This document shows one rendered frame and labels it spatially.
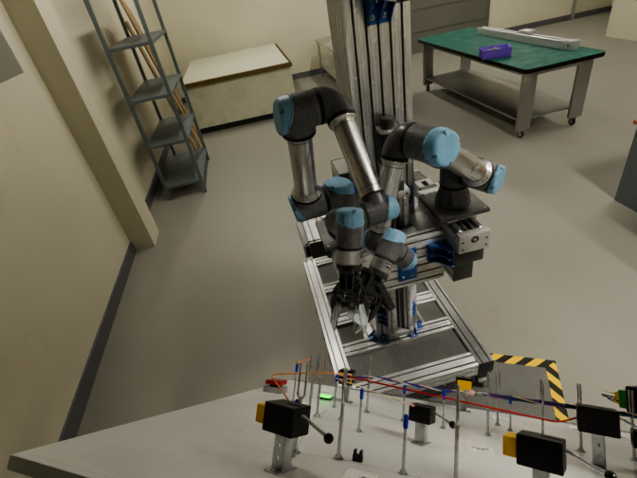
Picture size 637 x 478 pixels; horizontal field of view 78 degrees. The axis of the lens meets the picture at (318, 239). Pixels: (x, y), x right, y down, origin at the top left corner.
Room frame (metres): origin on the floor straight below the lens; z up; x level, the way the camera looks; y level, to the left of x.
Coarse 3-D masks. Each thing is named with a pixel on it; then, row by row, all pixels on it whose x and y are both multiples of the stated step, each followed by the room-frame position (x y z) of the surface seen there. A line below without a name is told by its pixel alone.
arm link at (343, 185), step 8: (336, 176) 1.45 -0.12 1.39; (328, 184) 1.39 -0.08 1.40; (336, 184) 1.38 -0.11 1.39; (344, 184) 1.37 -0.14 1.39; (352, 184) 1.39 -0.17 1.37; (328, 192) 1.37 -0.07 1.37; (336, 192) 1.35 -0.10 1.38; (344, 192) 1.35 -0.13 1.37; (352, 192) 1.37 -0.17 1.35; (328, 200) 1.34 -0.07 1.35; (336, 200) 1.35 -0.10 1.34; (344, 200) 1.35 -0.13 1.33; (352, 200) 1.37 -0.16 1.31; (328, 208) 1.34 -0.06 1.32; (336, 208) 1.34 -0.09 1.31
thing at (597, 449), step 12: (576, 408) 0.40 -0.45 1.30; (588, 408) 0.39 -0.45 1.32; (600, 408) 0.39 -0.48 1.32; (576, 420) 0.40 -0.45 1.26; (588, 420) 0.37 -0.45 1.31; (600, 420) 0.37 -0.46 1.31; (612, 420) 0.36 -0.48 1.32; (624, 420) 0.36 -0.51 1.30; (588, 432) 0.36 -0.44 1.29; (600, 432) 0.35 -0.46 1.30; (612, 432) 0.34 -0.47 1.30; (600, 444) 0.34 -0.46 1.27; (600, 456) 0.33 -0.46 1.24; (600, 468) 0.31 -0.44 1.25
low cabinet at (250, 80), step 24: (264, 48) 8.85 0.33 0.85; (192, 72) 7.75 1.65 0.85; (216, 72) 7.32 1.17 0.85; (240, 72) 6.95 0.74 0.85; (264, 72) 6.98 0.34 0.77; (288, 72) 7.02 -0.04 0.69; (192, 96) 6.87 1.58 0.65; (216, 96) 6.90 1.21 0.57; (240, 96) 6.94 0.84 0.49; (264, 96) 6.97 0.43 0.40; (216, 120) 6.89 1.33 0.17; (240, 120) 6.96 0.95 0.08
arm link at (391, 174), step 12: (396, 132) 1.21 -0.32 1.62; (384, 144) 1.25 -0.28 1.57; (396, 144) 1.20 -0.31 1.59; (384, 156) 1.23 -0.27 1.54; (396, 156) 1.20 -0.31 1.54; (384, 168) 1.22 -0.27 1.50; (396, 168) 1.21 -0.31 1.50; (384, 180) 1.21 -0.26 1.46; (396, 180) 1.20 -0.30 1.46; (396, 192) 1.20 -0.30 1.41; (372, 228) 1.18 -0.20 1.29; (384, 228) 1.16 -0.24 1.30; (372, 240) 1.16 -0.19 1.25
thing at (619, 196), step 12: (636, 120) 2.77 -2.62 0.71; (636, 132) 2.76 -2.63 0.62; (636, 144) 2.72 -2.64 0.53; (636, 156) 2.69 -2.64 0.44; (624, 168) 2.76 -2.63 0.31; (636, 168) 2.66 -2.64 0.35; (624, 180) 2.73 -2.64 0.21; (636, 180) 2.63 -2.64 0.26; (624, 192) 2.70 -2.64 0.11; (636, 192) 2.59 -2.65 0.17; (624, 204) 2.66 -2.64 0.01; (636, 204) 2.56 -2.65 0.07
